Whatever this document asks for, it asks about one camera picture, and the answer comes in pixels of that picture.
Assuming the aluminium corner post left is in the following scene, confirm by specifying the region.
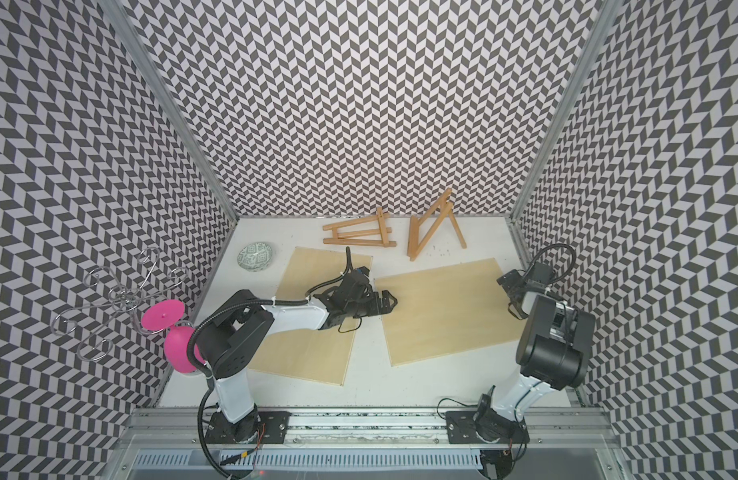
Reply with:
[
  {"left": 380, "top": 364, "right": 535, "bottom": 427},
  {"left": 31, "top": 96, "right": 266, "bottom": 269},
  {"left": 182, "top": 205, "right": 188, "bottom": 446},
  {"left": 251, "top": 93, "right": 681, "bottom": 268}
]
[{"left": 97, "top": 0, "right": 238, "bottom": 222}]

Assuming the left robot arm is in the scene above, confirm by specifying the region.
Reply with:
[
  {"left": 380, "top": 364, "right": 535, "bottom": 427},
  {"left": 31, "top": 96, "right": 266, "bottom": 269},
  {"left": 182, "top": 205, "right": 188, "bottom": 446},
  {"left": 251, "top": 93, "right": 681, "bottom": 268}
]
[{"left": 185, "top": 267, "right": 398, "bottom": 443}]

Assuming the silver wire rack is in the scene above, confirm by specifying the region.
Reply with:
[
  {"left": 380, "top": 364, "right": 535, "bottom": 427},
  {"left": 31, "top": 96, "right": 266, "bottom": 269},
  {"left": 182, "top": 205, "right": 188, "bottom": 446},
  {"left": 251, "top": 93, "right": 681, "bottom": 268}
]
[{"left": 49, "top": 247, "right": 187, "bottom": 362}]

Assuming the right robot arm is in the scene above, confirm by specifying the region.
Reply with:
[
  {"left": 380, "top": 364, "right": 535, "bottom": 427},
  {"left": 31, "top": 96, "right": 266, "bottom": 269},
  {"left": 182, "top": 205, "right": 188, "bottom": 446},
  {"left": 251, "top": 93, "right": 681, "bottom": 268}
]
[{"left": 473, "top": 262, "right": 596, "bottom": 443}]

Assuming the green patterned ceramic bowl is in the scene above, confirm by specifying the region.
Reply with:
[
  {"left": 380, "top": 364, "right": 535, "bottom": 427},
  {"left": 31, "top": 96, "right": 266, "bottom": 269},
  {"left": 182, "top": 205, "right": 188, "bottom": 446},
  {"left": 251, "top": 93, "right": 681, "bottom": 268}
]
[{"left": 237, "top": 242, "right": 274, "bottom": 272}]

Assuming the aluminium corner post right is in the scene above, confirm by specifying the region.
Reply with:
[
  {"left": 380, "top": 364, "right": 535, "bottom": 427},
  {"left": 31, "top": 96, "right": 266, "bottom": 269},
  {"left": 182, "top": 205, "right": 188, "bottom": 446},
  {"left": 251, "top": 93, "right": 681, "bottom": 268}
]
[{"left": 509, "top": 0, "right": 624, "bottom": 224}]

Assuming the aluminium corner post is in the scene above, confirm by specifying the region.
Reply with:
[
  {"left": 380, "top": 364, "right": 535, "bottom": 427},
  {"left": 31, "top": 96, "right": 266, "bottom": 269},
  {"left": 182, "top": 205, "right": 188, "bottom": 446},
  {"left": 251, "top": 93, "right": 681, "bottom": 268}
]
[
  {"left": 509, "top": 0, "right": 624, "bottom": 224},
  {"left": 97, "top": 0, "right": 238, "bottom": 222}
]

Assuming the pink egg-shaped container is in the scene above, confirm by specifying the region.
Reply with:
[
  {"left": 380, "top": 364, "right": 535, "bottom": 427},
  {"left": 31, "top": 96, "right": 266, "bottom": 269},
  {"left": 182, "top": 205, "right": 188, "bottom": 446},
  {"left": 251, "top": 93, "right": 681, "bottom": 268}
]
[{"left": 141, "top": 299, "right": 197, "bottom": 374}]

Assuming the wooden easel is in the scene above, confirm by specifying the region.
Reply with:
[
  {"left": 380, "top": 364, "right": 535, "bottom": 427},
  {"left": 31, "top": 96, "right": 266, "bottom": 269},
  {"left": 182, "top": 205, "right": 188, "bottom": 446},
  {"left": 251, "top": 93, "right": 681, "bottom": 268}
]
[
  {"left": 322, "top": 207, "right": 397, "bottom": 248},
  {"left": 407, "top": 188, "right": 468, "bottom": 261}
]

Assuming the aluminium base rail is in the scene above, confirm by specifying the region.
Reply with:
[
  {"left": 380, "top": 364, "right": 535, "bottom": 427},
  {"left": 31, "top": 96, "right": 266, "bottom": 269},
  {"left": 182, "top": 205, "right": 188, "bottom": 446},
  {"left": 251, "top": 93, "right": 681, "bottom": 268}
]
[{"left": 102, "top": 406, "right": 631, "bottom": 479}]

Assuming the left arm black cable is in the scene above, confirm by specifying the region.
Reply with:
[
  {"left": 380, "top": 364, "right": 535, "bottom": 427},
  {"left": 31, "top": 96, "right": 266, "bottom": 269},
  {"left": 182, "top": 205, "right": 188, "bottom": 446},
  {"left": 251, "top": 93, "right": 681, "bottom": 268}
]
[{"left": 185, "top": 245, "right": 355, "bottom": 480}]

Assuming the flat wooden easel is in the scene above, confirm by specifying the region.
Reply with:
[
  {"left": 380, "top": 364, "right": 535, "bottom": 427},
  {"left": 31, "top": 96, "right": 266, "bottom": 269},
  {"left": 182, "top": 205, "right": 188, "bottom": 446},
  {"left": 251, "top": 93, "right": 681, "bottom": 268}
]
[{"left": 322, "top": 207, "right": 397, "bottom": 248}]

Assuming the plywood board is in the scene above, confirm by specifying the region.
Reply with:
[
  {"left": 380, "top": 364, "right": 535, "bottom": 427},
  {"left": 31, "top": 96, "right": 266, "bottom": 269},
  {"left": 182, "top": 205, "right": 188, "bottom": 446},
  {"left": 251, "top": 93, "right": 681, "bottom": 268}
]
[
  {"left": 249, "top": 247, "right": 359, "bottom": 385},
  {"left": 375, "top": 259, "right": 524, "bottom": 367}
]

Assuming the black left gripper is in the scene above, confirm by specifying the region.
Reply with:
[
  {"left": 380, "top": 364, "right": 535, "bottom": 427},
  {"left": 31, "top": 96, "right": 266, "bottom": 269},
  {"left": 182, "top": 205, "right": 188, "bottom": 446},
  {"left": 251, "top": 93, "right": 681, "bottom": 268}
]
[{"left": 347, "top": 289, "right": 399, "bottom": 319}]

